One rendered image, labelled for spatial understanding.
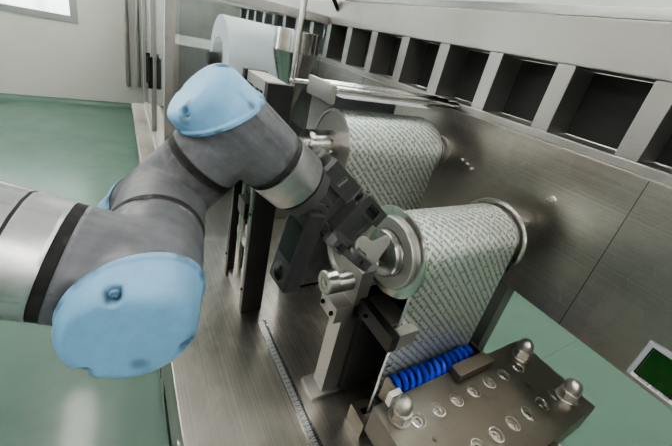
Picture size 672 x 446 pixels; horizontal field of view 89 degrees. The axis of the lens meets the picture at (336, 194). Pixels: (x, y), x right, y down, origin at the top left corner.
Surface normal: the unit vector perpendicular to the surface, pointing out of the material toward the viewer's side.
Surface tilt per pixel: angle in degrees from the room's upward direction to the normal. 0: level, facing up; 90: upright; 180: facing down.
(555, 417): 0
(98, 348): 90
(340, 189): 90
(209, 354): 0
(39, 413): 0
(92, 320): 90
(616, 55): 90
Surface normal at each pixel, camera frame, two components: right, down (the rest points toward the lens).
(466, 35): -0.85, 0.04
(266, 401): 0.20, -0.89
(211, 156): 0.15, 0.29
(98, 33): 0.48, 0.45
